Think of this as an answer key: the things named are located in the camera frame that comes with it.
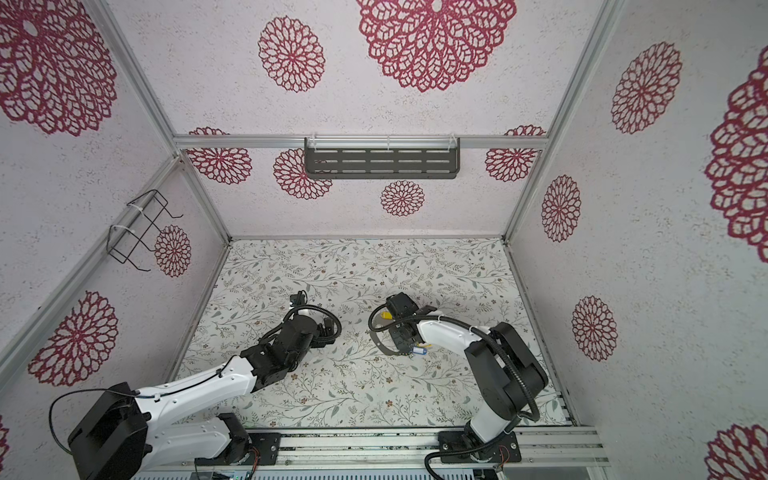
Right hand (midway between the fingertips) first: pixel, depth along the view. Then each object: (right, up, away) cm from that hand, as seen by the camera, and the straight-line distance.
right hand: (404, 329), depth 93 cm
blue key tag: (+5, -6, -2) cm, 8 cm away
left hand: (-25, +3, -8) cm, 26 cm away
